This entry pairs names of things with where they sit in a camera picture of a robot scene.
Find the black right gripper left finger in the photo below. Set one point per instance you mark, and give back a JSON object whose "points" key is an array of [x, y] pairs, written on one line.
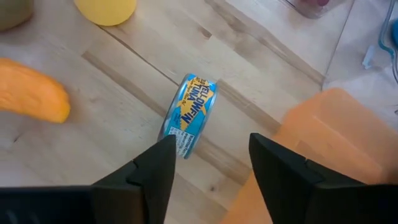
{"points": [[93, 205]]}

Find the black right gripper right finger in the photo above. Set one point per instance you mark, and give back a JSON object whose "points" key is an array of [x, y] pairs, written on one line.
{"points": [[326, 205]]}

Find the orange toy mango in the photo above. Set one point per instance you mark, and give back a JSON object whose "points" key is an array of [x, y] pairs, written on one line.
{"points": [[31, 93]]}

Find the blue label tuna can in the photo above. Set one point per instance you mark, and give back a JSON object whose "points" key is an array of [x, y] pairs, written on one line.
{"points": [[189, 109]]}

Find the yellow plastic sports bottle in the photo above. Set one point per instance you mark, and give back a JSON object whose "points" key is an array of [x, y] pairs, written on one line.
{"points": [[105, 11]]}

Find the green-brown toy kiwi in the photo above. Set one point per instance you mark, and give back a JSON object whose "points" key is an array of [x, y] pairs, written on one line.
{"points": [[14, 12]]}

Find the orange translucent tray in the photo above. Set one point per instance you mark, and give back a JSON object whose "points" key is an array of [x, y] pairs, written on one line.
{"points": [[335, 133]]}

